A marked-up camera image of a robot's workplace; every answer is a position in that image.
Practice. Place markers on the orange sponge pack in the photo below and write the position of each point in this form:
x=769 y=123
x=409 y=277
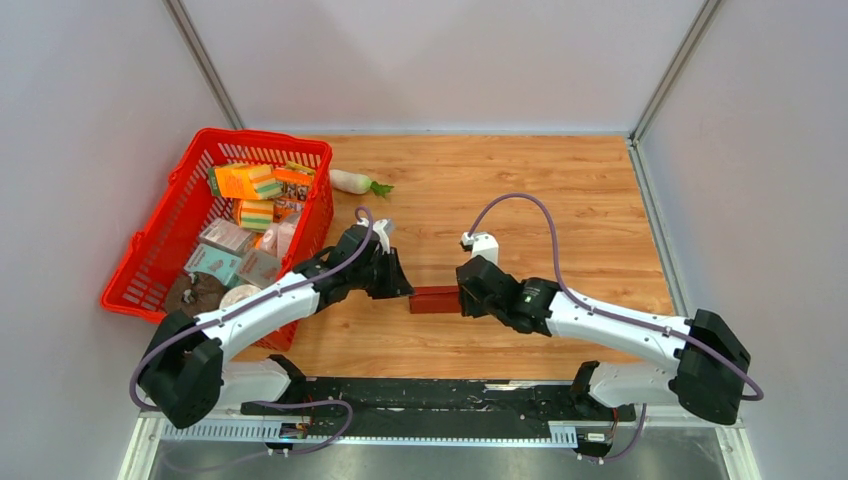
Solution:
x=244 y=181
x=255 y=215

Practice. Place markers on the orange sponge pack upper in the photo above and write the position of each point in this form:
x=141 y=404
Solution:
x=244 y=181

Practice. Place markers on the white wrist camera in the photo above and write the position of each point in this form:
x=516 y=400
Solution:
x=481 y=244
x=382 y=229

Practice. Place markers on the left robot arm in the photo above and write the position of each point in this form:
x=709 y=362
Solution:
x=182 y=373

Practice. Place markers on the white tape roll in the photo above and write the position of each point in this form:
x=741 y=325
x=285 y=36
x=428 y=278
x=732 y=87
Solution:
x=237 y=294

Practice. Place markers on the orange sponge pack lower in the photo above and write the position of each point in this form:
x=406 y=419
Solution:
x=255 y=215

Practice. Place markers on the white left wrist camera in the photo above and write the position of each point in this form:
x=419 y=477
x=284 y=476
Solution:
x=382 y=229

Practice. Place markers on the red plastic basket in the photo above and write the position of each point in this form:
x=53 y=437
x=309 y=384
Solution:
x=156 y=255

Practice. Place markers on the red paper box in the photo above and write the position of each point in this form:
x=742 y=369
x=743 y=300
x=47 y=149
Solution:
x=435 y=300

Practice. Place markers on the brown pouch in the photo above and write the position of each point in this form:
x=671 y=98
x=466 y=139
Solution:
x=194 y=293

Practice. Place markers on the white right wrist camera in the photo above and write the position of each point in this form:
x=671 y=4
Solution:
x=481 y=244

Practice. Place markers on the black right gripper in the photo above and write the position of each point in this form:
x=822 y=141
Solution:
x=468 y=308

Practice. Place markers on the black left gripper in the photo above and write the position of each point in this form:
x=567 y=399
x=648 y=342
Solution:
x=396 y=284

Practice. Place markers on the grey pink packet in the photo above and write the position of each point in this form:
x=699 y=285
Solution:
x=258 y=268

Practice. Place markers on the orange snack box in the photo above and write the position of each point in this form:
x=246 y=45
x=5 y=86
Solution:
x=295 y=182

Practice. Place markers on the pink white carton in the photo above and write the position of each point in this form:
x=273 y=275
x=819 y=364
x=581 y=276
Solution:
x=278 y=237

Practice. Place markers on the teal packet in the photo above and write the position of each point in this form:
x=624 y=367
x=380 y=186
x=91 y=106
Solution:
x=215 y=262

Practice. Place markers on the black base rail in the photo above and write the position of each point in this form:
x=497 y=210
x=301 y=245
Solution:
x=444 y=408

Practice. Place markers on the white radish toy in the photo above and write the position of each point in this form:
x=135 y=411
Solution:
x=358 y=184

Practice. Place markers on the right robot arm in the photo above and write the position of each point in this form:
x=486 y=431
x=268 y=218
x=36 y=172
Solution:
x=697 y=362

